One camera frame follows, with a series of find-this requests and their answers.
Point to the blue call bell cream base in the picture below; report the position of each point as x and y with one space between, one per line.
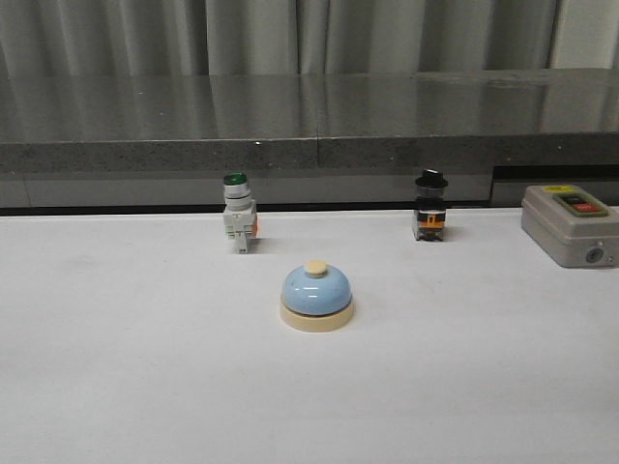
316 298

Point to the grey curtain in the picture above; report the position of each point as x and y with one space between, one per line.
80 38

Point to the grey push button switch box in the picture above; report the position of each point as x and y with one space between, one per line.
573 227

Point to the black rotary selector switch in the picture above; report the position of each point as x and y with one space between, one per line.
430 209

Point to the green pushbutton switch white body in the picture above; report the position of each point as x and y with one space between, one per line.
240 213

